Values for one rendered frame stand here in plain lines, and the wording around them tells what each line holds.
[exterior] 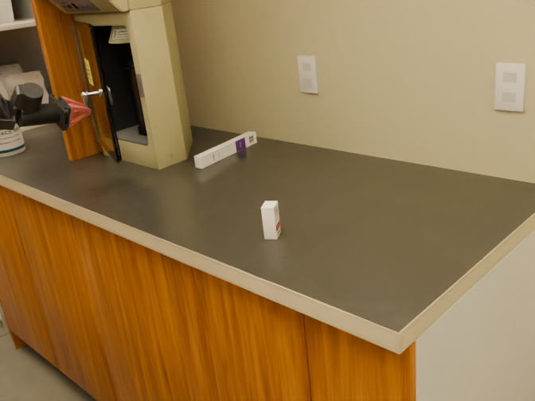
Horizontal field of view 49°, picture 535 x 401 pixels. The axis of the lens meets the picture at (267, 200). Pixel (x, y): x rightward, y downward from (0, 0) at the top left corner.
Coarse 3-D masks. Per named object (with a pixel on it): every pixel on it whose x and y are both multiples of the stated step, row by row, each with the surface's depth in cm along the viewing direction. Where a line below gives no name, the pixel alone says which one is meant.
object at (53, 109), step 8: (48, 104) 163; (56, 104) 164; (40, 112) 160; (48, 112) 161; (56, 112) 163; (64, 112) 161; (40, 120) 161; (48, 120) 162; (56, 120) 164; (64, 120) 163; (64, 128) 164
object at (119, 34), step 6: (114, 30) 176; (120, 30) 174; (126, 30) 174; (114, 36) 176; (120, 36) 174; (126, 36) 174; (108, 42) 179; (114, 42) 176; (120, 42) 174; (126, 42) 174
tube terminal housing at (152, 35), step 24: (144, 0) 165; (168, 0) 183; (96, 24) 176; (120, 24) 168; (144, 24) 167; (168, 24) 178; (144, 48) 168; (168, 48) 174; (144, 72) 170; (168, 72) 176; (168, 96) 177; (168, 120) 179; (120, 144) 191; (168, 144) 181
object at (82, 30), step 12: (84, 24) 163; (84, 36) 168; (84, 48) 174; (96, 60) 161; (84, 72) 187; (96, 72) 165; (96, 84) 171; (96, 96) 176; (96, 108) 183; (108, 108) 166; (96, 120) 189; (108, 120) 167; (108, 132) 173; (108, 144) 179
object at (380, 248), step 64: (192, 128) 223; (64, 192) 170; (128, 192) 164; (192, 192) 159; (256, 192) 154; (320, 192) 149; (384, 192) 145; (448, 192) 141; (512, 192) 137; (192, 256) 126; (256, 256) 120; (320, 256) 117; (384, 256) 114; (448, 256) 112; (320, 320) 103; (384, 320) 95
